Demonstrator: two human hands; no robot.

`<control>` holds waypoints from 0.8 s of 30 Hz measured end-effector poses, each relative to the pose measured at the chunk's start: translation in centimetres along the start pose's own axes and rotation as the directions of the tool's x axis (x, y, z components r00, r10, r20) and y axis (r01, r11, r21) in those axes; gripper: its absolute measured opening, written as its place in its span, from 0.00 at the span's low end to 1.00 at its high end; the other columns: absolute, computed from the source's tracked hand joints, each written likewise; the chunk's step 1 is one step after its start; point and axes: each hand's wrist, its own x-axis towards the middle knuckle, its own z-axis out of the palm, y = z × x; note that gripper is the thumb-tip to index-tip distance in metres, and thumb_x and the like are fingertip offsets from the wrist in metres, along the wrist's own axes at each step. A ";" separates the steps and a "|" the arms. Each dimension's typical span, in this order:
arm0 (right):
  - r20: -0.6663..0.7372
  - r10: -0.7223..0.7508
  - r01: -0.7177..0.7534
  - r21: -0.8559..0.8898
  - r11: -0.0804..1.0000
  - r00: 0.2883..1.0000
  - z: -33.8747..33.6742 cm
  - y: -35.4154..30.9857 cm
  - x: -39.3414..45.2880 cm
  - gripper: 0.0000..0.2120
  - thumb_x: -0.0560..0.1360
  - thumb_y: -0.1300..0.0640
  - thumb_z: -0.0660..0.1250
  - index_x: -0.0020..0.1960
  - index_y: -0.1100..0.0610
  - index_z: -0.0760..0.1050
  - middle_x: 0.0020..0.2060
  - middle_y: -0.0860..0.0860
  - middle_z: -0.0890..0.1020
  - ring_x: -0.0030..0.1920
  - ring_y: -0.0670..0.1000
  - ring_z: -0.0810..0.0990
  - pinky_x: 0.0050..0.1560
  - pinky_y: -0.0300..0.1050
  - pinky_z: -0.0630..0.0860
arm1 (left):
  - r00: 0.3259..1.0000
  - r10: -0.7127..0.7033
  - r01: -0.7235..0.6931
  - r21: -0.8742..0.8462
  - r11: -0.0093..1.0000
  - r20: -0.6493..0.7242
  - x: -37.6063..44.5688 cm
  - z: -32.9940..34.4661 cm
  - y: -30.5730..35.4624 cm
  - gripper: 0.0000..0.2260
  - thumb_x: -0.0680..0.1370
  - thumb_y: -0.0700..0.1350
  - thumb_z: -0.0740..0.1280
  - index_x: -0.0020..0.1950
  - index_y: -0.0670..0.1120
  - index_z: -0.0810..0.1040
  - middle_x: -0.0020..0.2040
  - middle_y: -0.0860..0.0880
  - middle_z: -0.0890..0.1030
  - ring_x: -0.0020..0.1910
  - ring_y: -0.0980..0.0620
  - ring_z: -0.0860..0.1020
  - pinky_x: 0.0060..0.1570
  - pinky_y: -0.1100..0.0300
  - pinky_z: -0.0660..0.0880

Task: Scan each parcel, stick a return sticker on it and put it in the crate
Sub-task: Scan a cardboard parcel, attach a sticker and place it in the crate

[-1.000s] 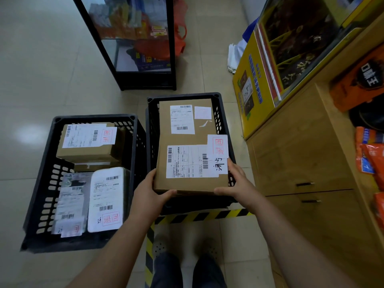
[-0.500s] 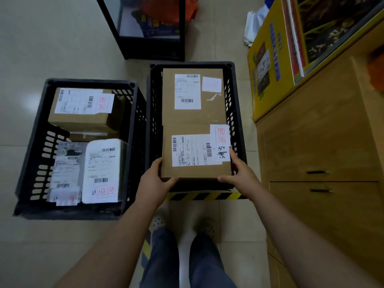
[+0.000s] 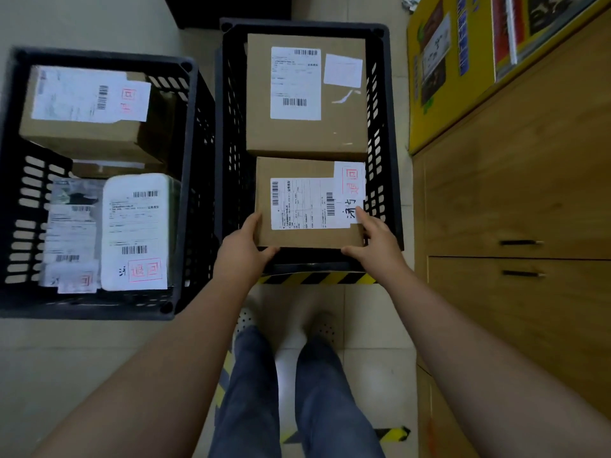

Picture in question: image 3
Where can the person's right hand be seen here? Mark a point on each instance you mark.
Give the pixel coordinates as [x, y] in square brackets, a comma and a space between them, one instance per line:
[382, 255]

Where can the person's left hand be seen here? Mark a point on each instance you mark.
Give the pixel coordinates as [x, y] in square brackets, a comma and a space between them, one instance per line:
[241, 259]

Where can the black crate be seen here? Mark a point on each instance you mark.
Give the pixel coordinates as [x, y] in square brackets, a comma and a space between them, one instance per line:
[191, 185]
[229, 138]

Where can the white foam parcel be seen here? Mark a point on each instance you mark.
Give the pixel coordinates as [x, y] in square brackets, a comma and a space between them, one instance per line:
[138, 219]

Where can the red striped cardboard box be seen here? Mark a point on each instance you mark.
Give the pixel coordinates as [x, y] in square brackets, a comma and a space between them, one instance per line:
[305, 166]

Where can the large plain cardboard box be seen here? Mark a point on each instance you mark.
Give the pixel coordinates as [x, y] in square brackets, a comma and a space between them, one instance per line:
[343, 128]

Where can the brown taped cardboard parcel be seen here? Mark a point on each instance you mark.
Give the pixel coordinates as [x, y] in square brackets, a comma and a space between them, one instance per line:
[119, 169]

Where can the small plain cardboard box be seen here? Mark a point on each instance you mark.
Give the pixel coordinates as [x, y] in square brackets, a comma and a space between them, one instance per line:
[81, 138]

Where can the person's left forearm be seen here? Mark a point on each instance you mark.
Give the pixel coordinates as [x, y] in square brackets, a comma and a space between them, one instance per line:
[157, 386]

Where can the person's right forearm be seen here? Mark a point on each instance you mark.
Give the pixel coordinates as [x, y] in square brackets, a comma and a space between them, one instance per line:
[501, 376]

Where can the person's left leg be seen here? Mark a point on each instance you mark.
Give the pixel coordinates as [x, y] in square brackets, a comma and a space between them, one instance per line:
[248, 405]

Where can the person's leg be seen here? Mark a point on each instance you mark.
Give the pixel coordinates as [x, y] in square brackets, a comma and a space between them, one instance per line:
[248, 405]
[329, 410]

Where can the person's right leg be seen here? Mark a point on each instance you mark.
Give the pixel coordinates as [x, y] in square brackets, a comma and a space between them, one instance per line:
[329, 410]

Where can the yellow cardboard display stand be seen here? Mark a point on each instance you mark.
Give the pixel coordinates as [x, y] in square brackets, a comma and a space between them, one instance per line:
[477, 57]

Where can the grey perforated shoe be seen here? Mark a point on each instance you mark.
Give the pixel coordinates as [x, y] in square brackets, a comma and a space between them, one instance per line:
[325, 329]
[244, 321]

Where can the wooden cupboard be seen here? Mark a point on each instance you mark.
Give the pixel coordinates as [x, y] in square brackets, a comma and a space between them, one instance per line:
[525, 195]

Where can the black glass display cabinet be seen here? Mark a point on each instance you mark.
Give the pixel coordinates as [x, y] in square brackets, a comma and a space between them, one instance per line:
[229, 9]

